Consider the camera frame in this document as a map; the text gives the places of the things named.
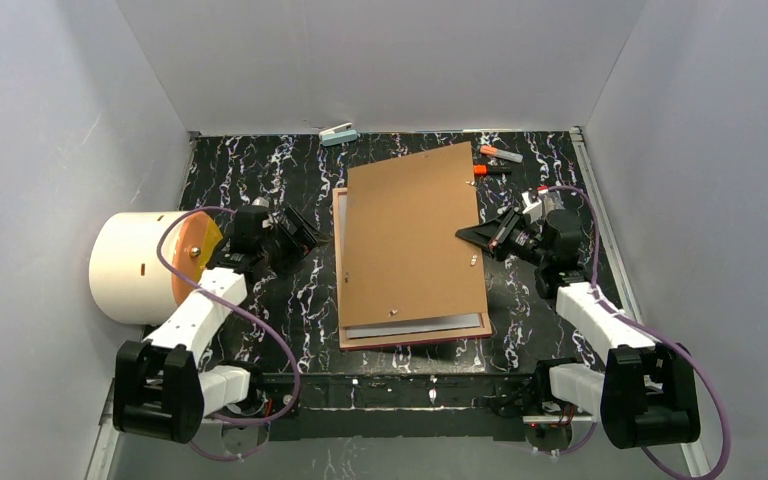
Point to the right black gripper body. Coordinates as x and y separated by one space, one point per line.
502 232

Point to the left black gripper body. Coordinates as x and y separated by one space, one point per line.
287 234

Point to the landscape photo print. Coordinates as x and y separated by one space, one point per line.
413 326

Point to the brown cardboard backing board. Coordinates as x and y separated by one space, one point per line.
401 258

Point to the pink picture frame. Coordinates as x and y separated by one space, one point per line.
484 330

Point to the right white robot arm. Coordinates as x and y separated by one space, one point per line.
646 395

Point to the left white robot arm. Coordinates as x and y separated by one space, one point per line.
159 390

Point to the orange black marker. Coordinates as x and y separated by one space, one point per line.
490 170

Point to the orange grey marker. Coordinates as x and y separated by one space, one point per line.
505 155

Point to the light blue stapler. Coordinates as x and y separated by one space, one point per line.
338 135

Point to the white cylinder container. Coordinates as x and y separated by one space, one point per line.
128 282

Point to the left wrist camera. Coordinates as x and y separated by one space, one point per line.
261 202

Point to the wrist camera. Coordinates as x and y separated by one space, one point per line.
535 204
261 202

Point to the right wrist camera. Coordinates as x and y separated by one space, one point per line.
535 204

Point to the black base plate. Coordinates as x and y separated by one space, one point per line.
491 405

